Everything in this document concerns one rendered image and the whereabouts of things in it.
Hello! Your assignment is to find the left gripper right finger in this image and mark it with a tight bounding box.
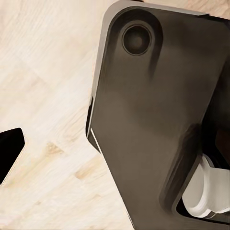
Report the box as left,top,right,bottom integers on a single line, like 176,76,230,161
215,127,230,166

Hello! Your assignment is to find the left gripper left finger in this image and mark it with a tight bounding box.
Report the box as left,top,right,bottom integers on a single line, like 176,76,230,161
0,127,25,185

